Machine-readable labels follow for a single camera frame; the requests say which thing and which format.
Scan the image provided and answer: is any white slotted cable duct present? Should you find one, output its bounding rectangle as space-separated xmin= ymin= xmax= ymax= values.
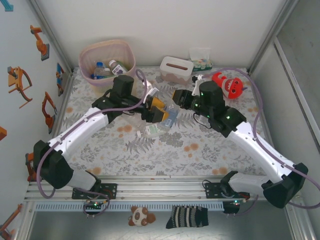
xmin=34 ymin=201 xmax=225 ymax=212

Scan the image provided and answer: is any beige ribbed plastic bin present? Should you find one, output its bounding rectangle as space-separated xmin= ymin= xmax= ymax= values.
xmin=78 ymin=38 xmax=137 ymax=95

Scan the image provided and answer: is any white pink tissue box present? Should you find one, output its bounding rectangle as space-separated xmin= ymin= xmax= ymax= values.
xmin=159 ymin=56 xmax=195 ymax=83

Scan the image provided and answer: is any panda plush toy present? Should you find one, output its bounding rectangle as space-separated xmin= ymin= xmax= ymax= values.
xmin=128 ymin=205 xmax=157 ymax=228

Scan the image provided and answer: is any purple cable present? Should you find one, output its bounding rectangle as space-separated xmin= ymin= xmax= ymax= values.
xmin=36 ymin=68 xmax=148 ymax=200
xmin=201 ymin=67 xmax=320 ymax=209

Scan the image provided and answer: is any blue orange wall sticker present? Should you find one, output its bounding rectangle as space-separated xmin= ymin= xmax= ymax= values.
xmin=56 ymin=62 xmax=66 ymax=97

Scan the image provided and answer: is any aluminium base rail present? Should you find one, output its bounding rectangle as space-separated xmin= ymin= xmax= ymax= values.
xmin=24 ymin=174 xmax=266 ymax=202

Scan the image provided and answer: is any aluminium frame post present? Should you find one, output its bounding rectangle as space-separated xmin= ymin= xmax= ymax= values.
xmin=26 ymin=0 xmax=76 ymax=76
xmin=247 ymin=0 xmax=301 ymax=76

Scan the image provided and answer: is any clear bottle light blue label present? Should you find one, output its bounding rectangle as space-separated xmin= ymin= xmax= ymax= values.
xmin=159 ymin=98 xmax=181 ymax=130

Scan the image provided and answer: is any black white striped sock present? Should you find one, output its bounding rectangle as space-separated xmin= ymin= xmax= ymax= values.
xmin=165 ymin=204 xmax=210 ymax=230

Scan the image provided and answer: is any green tissue pack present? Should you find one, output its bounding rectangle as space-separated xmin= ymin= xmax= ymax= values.
xmin=188 ymin=47 xmax=213 ymax=70

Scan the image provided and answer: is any clear bottle blue logo label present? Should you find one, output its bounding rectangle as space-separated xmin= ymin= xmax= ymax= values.
xmin=92 ymin=61 xmax=107 ymax=80

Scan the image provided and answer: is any bottle white green label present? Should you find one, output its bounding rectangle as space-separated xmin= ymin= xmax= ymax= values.
xmin=136 ymin=123 xmax=166 ymax=139

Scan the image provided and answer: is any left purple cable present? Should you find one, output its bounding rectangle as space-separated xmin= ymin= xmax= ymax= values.
xmin=36 ymin=68 xmax=148 ymax=200

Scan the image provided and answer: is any orange curved claw sticker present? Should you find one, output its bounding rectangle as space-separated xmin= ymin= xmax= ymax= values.
xmin=6 ymin=66 xmax=33 ymax=109

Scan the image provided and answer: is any thin black cable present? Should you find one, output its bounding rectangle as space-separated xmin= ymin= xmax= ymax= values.
xmin=193 ymin=112 xmax=213 ymax=130

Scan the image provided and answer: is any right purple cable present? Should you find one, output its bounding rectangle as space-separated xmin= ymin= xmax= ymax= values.
xmin=201 ymin=67 xmax=320 ymax=209

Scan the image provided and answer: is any pink plastic basket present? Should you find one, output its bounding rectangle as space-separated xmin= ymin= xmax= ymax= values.
xmin=78 ymin=38 xmax=137 ymax=88

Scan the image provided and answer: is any red shark plush toy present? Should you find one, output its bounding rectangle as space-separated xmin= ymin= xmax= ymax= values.
xmin=211 ymin=71 xmax=247 ymax=100

